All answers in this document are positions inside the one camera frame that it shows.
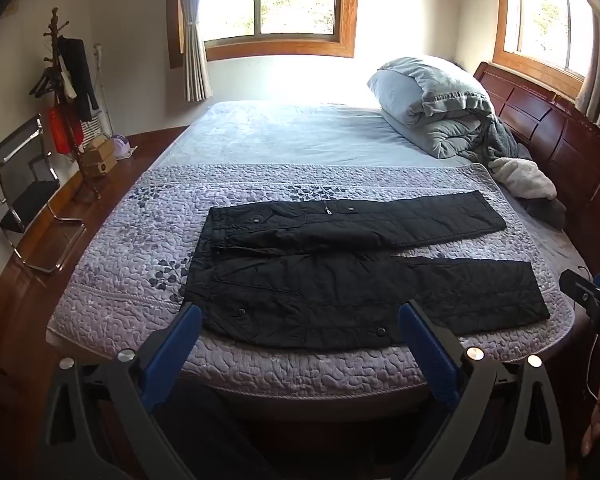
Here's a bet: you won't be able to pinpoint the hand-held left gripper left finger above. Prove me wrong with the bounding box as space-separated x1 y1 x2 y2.
37 302 203 480

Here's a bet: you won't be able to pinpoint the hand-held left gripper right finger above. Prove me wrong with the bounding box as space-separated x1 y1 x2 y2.
397 300 566 480

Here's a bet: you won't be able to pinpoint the black pants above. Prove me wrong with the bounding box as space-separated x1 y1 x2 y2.
182 190 552 352

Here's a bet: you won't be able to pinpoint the purple quilted bedspread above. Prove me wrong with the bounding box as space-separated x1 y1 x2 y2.
47 162 576 401

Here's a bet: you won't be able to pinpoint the white fleece blanket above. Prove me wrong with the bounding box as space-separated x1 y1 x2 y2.
487 156 558 201

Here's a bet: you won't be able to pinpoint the wooden headboard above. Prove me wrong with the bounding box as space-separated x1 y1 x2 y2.
472 61 600 281

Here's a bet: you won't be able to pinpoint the dark grey blanket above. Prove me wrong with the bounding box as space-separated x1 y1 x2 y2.
482 112 567 231

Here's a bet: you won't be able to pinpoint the cardboard box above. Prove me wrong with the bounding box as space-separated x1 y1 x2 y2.
85 154 118 178
86 137 116 158

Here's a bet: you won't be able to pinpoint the wooden coat rack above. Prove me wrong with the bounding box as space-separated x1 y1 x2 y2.
42 7 103 198

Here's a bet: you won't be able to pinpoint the purple and white appliance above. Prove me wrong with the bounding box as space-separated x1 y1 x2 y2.
111 134 138 160

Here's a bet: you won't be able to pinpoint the striped cloth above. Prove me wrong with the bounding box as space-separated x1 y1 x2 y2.
79 119 108 148

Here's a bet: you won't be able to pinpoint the grey folded duvet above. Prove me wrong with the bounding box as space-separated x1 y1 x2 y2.
367 55 503 161

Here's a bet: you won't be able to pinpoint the red hanging bag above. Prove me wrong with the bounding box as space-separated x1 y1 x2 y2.
47 105 86 156

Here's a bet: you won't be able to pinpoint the bed with grey sheet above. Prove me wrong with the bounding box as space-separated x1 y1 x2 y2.
46 100 595 411

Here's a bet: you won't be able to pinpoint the narrow wooden-framed window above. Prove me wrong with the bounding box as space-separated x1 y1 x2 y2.
492 0 598 101

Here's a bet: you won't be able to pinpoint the black clothes hanger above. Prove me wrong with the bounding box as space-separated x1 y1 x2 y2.
29 66 63 100

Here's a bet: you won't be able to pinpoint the beige tied curtain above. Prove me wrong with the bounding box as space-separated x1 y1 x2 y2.
172 0 213 102

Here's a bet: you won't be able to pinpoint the wide wooden-framed window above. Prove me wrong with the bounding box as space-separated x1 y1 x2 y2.
167 0 361 68

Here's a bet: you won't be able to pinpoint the white wall pipe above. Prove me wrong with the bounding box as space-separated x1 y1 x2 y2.
94 44 115 133

